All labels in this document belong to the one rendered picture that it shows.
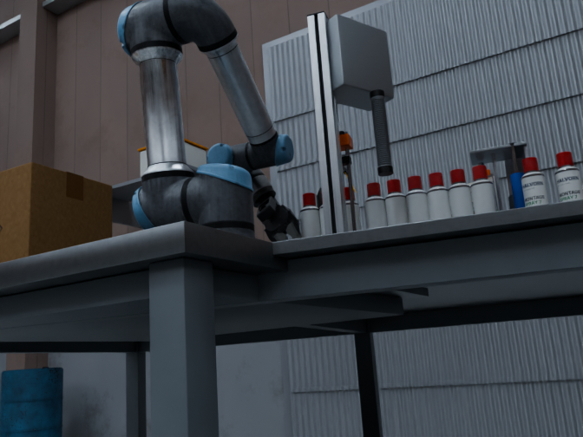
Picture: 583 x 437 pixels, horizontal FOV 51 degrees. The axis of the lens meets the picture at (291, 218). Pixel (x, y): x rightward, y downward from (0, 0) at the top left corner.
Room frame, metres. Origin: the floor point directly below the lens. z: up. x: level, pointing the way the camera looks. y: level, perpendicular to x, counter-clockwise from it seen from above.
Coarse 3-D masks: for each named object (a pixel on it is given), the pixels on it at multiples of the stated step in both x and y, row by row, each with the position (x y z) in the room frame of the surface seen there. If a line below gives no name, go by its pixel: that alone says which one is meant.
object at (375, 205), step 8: (368, 184) 1.49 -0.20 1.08; (376, 184) 1.48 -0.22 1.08; (368, 192) 1.49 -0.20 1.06; (376, 192) 1.48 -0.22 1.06; (368, 200) 1.48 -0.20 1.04; (376, 200) 1.47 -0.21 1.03; (384, 200) 1.48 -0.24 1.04; (368, 208) 1.48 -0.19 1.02; (376, 208) 1.47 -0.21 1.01; (384, 208) 1.48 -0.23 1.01; (368, 216) 1.48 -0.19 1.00; (376, 216) 1.47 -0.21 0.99; (384, 216) 1.48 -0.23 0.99; (368, 224) 1.49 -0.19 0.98; (376, 224) 1.47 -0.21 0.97; (384, 224) 1.48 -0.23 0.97
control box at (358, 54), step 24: (336, 24) 1.33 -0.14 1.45; (360, 24) 1.37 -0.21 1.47; (336, 48) 1.34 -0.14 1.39; (360, 48) 1.37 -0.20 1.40; (384, 48) 1.42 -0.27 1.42; (336, 72) 1.34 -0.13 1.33; (360, 72) 1.36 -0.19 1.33; (384, 72) 1.41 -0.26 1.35; (336, 96) 1.39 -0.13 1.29; (360, 96) 1.40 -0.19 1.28
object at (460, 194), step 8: (456, 176) 1.41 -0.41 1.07; (464, 176) 1.42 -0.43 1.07; (456, 184) 1.41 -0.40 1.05; (464, 184) 1.41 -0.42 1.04; (456, 192) 1.41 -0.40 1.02; (464, 192) 1.40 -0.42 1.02; (456, 200) 1.41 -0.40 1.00; (464, 200) 1.40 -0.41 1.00; (456, 208) 1.41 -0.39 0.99; (464, 208) 1.40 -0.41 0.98; (472, 208) 1.41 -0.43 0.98; (456, 216) 1.41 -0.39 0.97
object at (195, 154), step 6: (186, 144) 4.74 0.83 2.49; (192, 144) 4.81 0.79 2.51; (198, 144) 4.86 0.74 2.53; (138, 150) 4.88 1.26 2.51; (144, 150) 4.87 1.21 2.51; (186, 150) 4.74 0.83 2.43; (192, 150) 4.80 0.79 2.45; (198, 150) 4.87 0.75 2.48; (204, 150) 4.95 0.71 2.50; (144, 156) 4.85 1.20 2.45; (186, 156) 4.73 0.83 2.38; (192, 156) 4.80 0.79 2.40; (198, 156) 4.87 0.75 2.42; (204, 156) 4.94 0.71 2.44; (144, 162) 4.85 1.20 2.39; (192, 162) 4.80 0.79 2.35; (198, 162) 4.87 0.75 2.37; (204, 162) 4.94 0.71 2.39; (144, 168) 4.85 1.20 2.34
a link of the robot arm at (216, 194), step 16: (208, 176) 1.19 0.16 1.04; (224, 176) 1.19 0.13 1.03; (240, 176) 1.20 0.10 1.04; (192, 192) 1.21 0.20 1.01; (208, 192) 1.19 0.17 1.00; (224, 192) 1.19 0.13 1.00; (240, 192) 1.20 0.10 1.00; (192, 208) 1.22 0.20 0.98; (208, 208) 1.20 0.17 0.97; (224, 208) 1.19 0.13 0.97; (240, 208) 1.20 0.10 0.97
